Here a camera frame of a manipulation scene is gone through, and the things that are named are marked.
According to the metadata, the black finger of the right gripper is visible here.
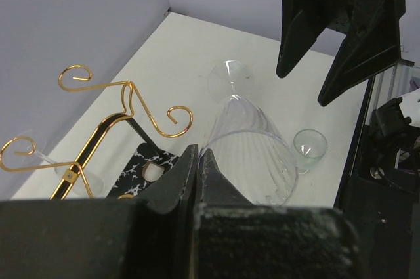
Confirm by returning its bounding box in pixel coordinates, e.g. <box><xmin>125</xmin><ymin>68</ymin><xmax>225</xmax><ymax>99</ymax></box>
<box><xmin>318</xmin><ymin>0</ymin><xmax>404</xmax><ymax>106</ymax></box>
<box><xmin>276</xmin><ymin>0</ymin><xmax>331</xmax><ymax>78</ymax></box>

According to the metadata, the short clear glass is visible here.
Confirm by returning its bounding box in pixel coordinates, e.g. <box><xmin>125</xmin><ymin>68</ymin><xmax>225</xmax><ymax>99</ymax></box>
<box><xmin>291</xmin><ymin>129</ymin><xmax>328</xmax><ymax>175</ymax></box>

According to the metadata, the aluminium table frame rail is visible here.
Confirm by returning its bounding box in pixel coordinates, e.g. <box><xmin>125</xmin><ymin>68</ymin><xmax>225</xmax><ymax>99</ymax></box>
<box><xmin>373</xmin><ymin>59</ymin><xmax>419</xmax><ymax>127</ymax></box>

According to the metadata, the clear champagne flute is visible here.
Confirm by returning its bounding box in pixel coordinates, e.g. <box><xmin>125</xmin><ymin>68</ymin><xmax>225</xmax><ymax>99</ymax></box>
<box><xmin>12</xmin><ymin>131</ymin><xmax>106</xmax><ymax>198</ymax></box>
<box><xmin>201</xmin><ymin>60</ymin><xmax>298</xmax><ymax>206</ymax></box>

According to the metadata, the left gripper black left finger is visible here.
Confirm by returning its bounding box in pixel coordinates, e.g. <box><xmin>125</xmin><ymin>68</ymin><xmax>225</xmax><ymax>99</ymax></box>
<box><xmin>1</xmin><ymin>144</ymin><xmax>198</xmax><ymax>278</ymax></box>

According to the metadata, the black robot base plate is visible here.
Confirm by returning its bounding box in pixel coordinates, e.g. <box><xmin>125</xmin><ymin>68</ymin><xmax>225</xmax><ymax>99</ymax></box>
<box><xmin>334</xmin><ymin>78</ymin><xmax>419</xmax><ymax>249</ymax></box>

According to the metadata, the gold wine glass rack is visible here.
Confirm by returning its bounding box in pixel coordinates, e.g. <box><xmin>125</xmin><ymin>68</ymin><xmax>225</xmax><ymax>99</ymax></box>
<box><xmin>1</xmin><ymin>64</ymin><xmax>194</xmax><ymax>200</ymax></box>

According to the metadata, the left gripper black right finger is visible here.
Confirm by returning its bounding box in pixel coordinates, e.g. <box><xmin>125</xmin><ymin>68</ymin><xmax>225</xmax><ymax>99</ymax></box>
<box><xmin>193</xmin><ymin>150</ymin><xmax>361</xmax><ymax>278</ymax></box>

